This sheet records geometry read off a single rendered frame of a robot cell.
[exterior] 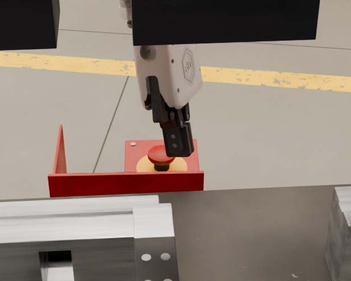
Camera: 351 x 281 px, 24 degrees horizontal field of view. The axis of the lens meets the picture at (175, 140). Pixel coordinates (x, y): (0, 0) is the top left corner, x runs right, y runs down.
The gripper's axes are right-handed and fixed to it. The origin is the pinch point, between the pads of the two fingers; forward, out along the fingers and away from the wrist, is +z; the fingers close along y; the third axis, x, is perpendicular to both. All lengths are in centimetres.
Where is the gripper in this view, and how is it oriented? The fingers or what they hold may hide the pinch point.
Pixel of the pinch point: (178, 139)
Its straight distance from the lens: 100.2
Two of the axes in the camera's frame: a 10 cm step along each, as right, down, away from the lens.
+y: 3.3, -3.6, 8.7
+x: -9.3, 0.3, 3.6
